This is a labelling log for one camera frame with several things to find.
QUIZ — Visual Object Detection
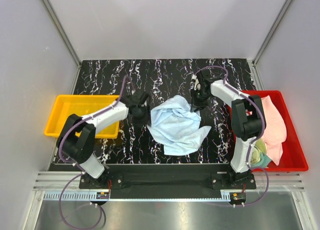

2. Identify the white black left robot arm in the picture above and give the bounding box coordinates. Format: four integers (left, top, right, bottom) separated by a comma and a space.
56, 89, 151, 188

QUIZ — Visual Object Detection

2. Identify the green yellow towel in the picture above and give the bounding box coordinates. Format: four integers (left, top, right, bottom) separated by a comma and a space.
250, 139, 271, 168

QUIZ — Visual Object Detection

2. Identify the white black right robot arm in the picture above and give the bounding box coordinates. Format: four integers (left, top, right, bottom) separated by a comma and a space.
190, 72, 267, 189

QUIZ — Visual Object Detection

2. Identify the pink towel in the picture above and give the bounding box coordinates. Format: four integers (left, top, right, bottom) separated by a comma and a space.
261, 95, 287, 166

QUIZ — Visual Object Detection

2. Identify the black mounting base plate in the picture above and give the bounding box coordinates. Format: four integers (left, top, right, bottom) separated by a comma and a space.
79, 164, 257, 201

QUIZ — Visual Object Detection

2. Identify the red plastic tray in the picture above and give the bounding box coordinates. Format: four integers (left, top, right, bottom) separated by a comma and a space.
243, 90, 309, 172

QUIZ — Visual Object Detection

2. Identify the light blue towel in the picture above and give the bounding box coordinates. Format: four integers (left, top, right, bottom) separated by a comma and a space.
148, 95, 211, 156

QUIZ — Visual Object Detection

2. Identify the connector box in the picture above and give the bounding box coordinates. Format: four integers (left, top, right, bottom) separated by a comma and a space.
96, 191, 110, 201
232, 192, 246, 201

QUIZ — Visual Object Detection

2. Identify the white cable duct strip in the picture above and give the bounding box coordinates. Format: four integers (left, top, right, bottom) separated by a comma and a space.
44, 190, 231, 202

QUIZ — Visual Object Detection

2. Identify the yellow plastic tray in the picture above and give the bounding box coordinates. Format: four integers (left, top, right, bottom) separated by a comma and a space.
44, 95, 118, 138

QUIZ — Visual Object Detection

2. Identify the left connector box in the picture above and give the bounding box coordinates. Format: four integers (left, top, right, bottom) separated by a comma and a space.
96, 191, 110, 201

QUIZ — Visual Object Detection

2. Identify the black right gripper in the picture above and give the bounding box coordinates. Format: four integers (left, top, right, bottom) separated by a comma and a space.
190, 88, 211, 112

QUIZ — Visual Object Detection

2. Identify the right connector box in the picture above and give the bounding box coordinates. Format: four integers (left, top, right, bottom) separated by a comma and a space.
232, 192, 246, 201

